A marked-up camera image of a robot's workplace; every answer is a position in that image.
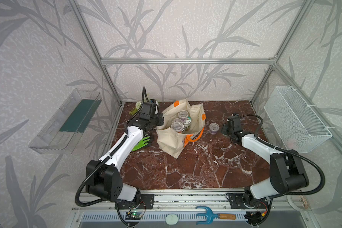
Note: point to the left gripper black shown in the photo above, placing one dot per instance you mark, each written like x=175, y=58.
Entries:
x=160, y=122

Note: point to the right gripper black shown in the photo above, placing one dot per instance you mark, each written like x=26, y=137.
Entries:
x=224, y=128

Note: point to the purple label seed jar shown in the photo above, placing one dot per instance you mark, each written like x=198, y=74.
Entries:
x=214, y=128

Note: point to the red label seed jar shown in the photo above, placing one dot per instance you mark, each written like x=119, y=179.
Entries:
x=177, y=125

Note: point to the beige canvas bag orange handles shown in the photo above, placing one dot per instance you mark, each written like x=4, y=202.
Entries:
x=172, y=139

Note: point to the green label seed jar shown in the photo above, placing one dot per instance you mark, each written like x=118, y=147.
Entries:
x=183, y=115
x=188, y=123

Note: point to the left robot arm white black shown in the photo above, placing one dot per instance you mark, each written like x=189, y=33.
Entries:
x=103, y=178

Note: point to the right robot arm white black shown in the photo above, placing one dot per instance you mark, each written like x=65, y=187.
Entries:
x=286, y=170

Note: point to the lying green label seed jar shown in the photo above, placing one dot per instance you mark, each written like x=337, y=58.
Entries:
x=188, y=123

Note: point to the potted orange flower plant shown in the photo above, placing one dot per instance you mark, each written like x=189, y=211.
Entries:
x=138, y=105

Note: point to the green black garden glove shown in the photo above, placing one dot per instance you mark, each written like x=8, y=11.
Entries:
x=146, y=141

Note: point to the blue garden hand fork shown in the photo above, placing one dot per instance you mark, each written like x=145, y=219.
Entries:
x=210, y=216

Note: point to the right base wiring bundle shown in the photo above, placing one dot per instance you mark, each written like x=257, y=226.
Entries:
x=256, y=215

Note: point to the green circuit board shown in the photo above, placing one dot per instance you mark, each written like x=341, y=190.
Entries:
x=134, y=215

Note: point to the tape roll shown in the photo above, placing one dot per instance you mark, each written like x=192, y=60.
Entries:
x=298, y=202

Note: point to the white oval button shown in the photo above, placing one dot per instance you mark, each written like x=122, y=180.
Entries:
x=171, y=219

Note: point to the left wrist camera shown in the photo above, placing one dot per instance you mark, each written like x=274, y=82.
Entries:
x=150, y=107

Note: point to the white wire mesh basket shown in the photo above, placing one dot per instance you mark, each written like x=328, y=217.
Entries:
x=297, y=124

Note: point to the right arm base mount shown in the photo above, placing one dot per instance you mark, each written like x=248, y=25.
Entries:
x=238, y=201

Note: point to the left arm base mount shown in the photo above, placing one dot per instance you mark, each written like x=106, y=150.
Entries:
x=142, y=201

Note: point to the clear plastic wall shelf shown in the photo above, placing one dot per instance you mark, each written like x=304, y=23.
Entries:
x=62, y=133

